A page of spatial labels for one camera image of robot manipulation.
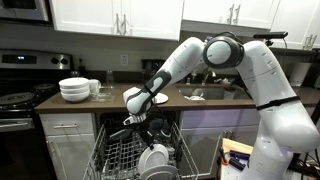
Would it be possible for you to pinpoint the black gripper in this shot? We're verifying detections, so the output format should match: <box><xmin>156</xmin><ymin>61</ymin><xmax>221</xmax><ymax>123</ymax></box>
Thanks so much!
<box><xmin>134</xmin><ymin>119</ymin><xmax>156</xmax><ymax>150</ymax></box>

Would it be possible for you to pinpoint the black bowl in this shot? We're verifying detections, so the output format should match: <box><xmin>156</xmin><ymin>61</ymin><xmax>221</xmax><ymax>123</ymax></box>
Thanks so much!
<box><xmin>148</xmin><ymin>118</ymin><xmax>173</xmax><ymax>138</ymax></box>

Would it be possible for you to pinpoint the black pan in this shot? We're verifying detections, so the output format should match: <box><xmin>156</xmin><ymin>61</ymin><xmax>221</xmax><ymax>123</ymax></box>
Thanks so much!
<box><xmin>108</xmin><ymin>128</ymin><xmax>134</xmax><ymax>144</ymax></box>

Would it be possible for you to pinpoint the white base cabinet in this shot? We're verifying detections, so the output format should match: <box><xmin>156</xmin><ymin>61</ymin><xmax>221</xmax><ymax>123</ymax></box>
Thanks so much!
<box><xmin>44</xmin><ymin>133</ymin><xmax>98</xmax><ymax>180</ymax></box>
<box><xmin>179</xmin><ymin>109</ymin><xmax>261</xmax><ymax>178</ymax></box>

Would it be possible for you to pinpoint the white dishcloth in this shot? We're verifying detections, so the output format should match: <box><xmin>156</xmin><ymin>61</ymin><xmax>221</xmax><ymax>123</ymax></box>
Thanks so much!
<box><xmin>183</xmin><ymin>94</ymin><xmax>206</xmax><ymax>102</ymax></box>

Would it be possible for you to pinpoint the clear glass food container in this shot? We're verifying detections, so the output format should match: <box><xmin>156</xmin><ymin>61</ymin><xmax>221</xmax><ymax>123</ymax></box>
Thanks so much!
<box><xmin>90</xmin><ymin>87</ymin><xmax>116</xmax><ymax>103</ymax></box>

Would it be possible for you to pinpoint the black coffee maker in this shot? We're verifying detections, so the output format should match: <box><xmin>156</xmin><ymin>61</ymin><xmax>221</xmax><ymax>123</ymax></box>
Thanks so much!
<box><xmin>140</xmin><ymin>58</ymin><xmax>168</xmax><ymax>84</ymax></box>

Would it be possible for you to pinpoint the clear glass jar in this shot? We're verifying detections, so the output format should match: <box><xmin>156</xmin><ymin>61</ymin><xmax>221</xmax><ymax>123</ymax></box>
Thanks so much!
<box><xmin>105</xmin><ymin>69</ymin><xmax>116</xmax><ymax>89</ymax></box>

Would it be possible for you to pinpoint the soap bottle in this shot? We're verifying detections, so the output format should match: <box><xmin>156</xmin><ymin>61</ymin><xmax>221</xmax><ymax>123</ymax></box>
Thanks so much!
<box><xmin>186</xmin><ymin>70</ymin><xmax>198</xmax><ymax>86</ymax></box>

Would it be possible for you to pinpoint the stainless steel sink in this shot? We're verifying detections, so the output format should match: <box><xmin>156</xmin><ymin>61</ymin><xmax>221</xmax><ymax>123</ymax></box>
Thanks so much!
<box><xmin>176</xmin><ymin>84</ymin><xmax>254</xmax><ymax>101</ymax></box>

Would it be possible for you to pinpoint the white ceramic mug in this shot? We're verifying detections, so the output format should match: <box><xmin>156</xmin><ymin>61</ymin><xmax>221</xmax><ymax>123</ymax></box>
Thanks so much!
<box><xmin>88</xmin><ymin>78</ymin><xmax>102</xmax><ymax>95</ymax></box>

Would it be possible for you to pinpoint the grey robot mounting table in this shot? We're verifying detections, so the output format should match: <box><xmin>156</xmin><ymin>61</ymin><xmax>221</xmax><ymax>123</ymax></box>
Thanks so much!
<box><xmin>219</xmin><ymin>153</ymin><xmax>254</xmax><ymax>180</ymax></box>

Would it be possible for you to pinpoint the wooden board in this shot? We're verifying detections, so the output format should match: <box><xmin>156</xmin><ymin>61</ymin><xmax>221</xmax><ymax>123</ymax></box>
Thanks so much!
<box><xmin>221</xmin><ymin>138</ymin><xmax>254</xmax><ymax>156</ymax></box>

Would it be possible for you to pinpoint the chrome faucet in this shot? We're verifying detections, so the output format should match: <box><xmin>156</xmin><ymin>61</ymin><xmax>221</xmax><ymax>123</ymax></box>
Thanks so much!
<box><xmin>201</xmin><ymin>68</ymin><xmax>218</xmax><ymax>86</ymax></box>

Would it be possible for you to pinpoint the white drawer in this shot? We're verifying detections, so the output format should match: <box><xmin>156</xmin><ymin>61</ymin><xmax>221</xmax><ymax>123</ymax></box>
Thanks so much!
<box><xmin>39</xmin><ymin>113</ymin><xmax>96</xmax><ymax>136</ymax></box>

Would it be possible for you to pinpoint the white ceramic bowl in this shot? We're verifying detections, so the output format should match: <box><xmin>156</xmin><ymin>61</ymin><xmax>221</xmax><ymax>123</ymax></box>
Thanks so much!
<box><xmin>59</xmin><ymin>85</ymin><xmax>91</xmax><ymax>95</ymax></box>
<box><xmin>60</xmin><ymin>90</ymin><xmax>91</xmax><ymax>103</ymax></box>
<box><xmin>58</xmin><ymin>77</ymin><xmax>90</xmax><ymax>90</ymax></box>

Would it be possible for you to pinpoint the black clamp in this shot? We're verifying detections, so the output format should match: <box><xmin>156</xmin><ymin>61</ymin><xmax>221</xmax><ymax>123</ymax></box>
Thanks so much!
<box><xmin>229</xmin><ymin>150</ymin><xmax>251</xmax><ymax>172</ymax></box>

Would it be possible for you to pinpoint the dark bottle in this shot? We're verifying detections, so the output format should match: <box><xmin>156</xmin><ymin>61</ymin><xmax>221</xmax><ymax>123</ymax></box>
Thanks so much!
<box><xmin>78</xmin><ymin>59</ymin><xmax>87</xmax><ymax>77</ymax></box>

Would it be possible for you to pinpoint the black electric stove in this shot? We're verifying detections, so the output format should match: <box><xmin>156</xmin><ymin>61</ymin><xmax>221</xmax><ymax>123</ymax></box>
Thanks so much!
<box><xmin>0</xmin><ymin>49</ymin><xmax>73</xmax><ymax>180</ymax></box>

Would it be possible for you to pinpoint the white upper cabinet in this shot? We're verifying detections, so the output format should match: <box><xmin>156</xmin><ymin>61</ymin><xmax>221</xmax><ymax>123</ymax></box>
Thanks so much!
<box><xmin>49</xmin><ymin>0</ymin><xmax>184</xmax><ymax>42</ymax></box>
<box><xmin>182</xmin><ymin>0</ymin><xmax>320</xmax><ymax>50</ymax></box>

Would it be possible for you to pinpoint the stainless steel microwave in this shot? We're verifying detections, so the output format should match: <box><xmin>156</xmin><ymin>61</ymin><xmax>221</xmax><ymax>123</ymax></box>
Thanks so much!
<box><xmin>0</xmin><ymin>0</ymin><xmax>51</xmax><ymax>24</ymax></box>

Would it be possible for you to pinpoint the metal wire dishwasher rack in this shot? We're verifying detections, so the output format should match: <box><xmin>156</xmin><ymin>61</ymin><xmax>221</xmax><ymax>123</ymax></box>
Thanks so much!
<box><xmin>82</xmin><ymin>121</ymin><xmax>200</xmax><ymax>180</ymax></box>

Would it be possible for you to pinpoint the orange handled clamp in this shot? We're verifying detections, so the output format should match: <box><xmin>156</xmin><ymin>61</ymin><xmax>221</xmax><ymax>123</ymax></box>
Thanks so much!
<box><xmin>218</xmin><ymin>148</ymin><xmax>231</xmax><ymax>167</ymax></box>

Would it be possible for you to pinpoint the white wall outlet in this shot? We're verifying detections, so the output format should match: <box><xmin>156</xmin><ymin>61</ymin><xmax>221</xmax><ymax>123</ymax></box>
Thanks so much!
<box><xmin>119</xmin><ymin>54</ymin><xmax>129</xmax><ymax>67</ymax></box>

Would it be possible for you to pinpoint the black cable bundle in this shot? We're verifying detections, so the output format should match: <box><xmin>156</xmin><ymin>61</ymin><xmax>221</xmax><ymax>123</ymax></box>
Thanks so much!
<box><xmin>291</xmin><ymin>152</ymin><xmax>320</xmax><ymax>180</ymax></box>

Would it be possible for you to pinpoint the black stereo camera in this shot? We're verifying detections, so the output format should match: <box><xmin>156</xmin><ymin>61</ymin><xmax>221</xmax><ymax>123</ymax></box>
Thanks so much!
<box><xmin>253</xmin><ymin>31</ymin><xmax>289</xmax><ymax>46</ymax></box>

